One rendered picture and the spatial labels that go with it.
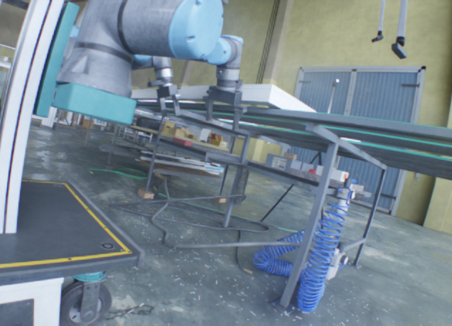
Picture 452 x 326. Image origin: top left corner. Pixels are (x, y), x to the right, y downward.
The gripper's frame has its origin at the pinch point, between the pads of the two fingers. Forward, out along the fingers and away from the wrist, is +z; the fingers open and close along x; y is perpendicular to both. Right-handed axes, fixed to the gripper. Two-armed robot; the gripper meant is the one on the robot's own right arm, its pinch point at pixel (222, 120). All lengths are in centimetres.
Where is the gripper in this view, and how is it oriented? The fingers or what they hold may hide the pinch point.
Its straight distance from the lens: 104.3
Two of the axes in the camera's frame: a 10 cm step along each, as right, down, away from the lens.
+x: 7.9, 3.4, -5.2
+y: -6.1, 3.0, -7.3
